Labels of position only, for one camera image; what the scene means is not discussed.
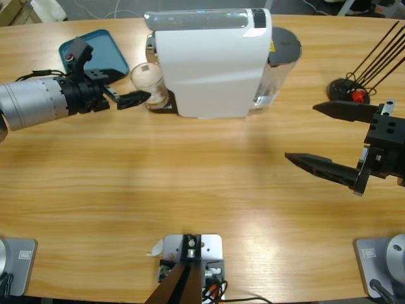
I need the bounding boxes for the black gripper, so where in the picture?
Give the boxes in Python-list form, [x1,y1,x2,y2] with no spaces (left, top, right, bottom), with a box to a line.
[284,99,405,197]
[56,67,152,115]

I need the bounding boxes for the clear glass cup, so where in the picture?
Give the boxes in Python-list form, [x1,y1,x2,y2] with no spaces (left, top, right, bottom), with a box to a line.
[130,62,170,110]

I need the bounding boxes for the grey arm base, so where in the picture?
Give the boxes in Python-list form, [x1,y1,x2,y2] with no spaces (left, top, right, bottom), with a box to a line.
[0,237,38,297]
[353,233,405,299]

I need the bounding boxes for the white capsule coffee machine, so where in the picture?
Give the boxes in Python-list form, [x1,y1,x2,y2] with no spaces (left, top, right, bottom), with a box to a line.
[144,8,273,120]

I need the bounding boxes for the teal plastic tray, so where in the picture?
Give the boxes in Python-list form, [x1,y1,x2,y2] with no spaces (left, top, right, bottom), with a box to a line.
[58,28,130,86]

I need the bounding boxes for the black capsule holder with rods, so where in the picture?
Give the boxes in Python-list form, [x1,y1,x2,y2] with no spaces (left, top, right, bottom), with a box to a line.
[327,20,405,105]

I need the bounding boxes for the white foam block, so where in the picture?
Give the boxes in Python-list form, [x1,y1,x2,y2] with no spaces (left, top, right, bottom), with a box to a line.
[30,0,68,22]

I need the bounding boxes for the clear water tank black lid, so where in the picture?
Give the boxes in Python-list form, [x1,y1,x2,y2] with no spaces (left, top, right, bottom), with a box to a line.
[249,27,303,111]

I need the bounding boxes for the white furniture leg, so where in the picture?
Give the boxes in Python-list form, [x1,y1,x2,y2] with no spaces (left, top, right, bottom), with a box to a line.
[335,0,357,16]

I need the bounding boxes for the cardboard box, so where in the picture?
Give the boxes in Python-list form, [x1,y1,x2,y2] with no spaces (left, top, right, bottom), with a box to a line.
[0,0,42,27]

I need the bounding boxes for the white tape scrap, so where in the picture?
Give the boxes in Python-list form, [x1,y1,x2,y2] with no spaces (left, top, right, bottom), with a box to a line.
[146,239,165,257]

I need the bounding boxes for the black clamp with connectors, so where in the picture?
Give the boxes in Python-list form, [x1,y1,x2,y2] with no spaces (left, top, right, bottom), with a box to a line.
[157,258,226,284]

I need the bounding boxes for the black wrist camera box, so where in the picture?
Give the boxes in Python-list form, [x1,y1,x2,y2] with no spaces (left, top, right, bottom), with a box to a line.
[64,36,94,80]

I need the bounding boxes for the white floor cable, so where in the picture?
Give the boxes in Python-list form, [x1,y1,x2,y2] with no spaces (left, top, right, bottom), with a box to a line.
[75,0,149,20]

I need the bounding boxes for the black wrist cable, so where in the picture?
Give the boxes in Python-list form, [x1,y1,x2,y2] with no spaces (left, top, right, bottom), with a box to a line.
[14,68,70,83]

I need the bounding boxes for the grey floor cable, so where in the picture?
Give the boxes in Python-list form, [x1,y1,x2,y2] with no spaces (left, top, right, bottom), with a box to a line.
[302,0,332,16]

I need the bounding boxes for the black base cable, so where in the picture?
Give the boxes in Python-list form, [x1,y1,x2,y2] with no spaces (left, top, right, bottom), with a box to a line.
[0,272,14,298]
[369,279,398,304]

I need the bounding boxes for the white mount block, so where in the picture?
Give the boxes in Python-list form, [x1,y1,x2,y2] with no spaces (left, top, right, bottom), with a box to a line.
[161,233,223,263]

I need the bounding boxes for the thin black cable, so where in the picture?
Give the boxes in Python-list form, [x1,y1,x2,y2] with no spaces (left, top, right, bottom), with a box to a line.
[221,296,275,304]

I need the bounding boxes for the orange and black cable bundle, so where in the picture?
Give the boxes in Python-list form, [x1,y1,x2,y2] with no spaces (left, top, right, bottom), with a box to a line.
[202,280,228,304]

